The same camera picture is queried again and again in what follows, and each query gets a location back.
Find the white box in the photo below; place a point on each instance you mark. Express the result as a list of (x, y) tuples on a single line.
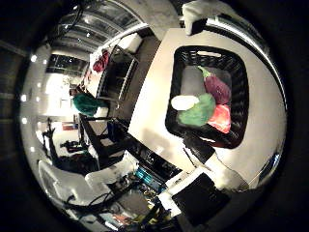
[(133, 43)]

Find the dark window pane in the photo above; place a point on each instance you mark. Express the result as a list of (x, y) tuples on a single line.
[(64, 66)]

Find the green broccoli plush toy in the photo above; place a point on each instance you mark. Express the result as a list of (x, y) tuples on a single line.
[(198, 114)]

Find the black plastic basket container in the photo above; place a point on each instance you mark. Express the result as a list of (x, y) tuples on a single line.
[(238, 96)]

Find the red plush toy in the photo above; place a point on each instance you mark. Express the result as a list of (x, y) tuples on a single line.
[(222, 119)]

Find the black metal frame rack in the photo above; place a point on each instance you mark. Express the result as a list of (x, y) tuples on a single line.
[(127, 77)]

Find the black metal stand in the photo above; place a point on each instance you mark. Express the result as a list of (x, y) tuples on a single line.
[(96, 138)]

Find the person in teal shirt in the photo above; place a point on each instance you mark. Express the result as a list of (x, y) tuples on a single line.
[(87, 104)]

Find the purple eggplant plush toy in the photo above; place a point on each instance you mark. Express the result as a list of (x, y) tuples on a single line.
[(219, 88)]

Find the blue cylindrical part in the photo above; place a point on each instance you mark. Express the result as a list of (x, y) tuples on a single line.
[(148, 177)]

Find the red cloth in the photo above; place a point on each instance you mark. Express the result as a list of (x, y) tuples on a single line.
[(101, 63)]

